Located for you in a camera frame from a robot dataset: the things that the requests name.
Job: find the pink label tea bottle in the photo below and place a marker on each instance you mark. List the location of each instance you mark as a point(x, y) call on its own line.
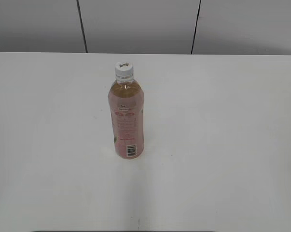
point(126, 102)

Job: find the white bottle cap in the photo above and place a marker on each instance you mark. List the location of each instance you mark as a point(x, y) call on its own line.
point(124, 68)

